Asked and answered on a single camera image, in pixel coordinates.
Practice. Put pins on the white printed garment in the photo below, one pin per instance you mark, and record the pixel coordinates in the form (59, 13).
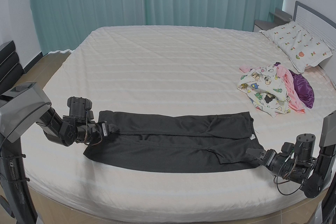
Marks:
(262, 86)

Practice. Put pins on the white printed pillow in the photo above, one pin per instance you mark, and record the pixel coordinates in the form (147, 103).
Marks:
(299, 44)

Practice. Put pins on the black chest of drawers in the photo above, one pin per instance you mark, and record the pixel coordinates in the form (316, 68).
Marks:
(9, 65)

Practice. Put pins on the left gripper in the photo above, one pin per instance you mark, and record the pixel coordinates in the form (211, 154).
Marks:
(105, 129)

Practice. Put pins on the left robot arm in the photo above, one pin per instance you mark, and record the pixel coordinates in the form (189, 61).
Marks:
(26, 110)

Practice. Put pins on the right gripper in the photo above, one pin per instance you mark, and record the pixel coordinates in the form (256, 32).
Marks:
(269, 160)

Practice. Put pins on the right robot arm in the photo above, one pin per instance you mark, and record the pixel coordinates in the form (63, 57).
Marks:
(312, 178)

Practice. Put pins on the grey bedside table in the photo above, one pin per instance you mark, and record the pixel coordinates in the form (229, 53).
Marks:
(267, 24)

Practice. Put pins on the bed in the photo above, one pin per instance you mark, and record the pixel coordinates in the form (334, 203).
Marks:
(157, 65)

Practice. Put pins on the black T-shirt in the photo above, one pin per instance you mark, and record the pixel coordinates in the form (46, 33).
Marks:
(170, 149)

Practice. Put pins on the pink garment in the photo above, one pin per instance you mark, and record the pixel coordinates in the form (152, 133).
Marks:
(291, 91)

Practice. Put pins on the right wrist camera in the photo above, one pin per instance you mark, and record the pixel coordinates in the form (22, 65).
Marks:
(288, 148)

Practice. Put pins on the purple garment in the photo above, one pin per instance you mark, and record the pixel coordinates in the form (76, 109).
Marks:
(303, 89)

